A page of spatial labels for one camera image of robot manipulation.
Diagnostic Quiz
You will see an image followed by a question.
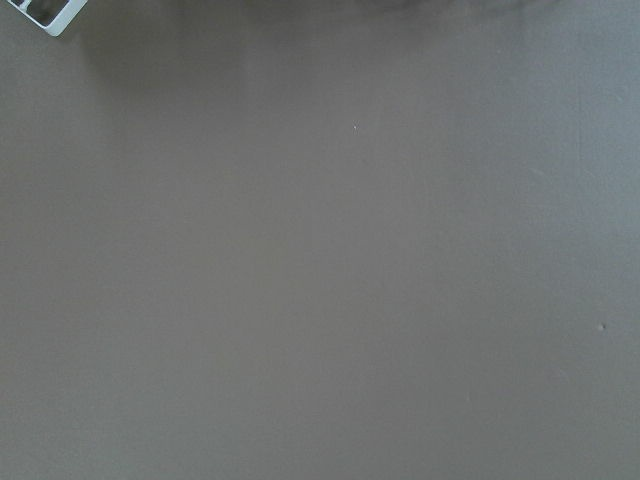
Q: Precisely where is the white wire cup rack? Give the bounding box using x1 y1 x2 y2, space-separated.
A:
8 0 88 37

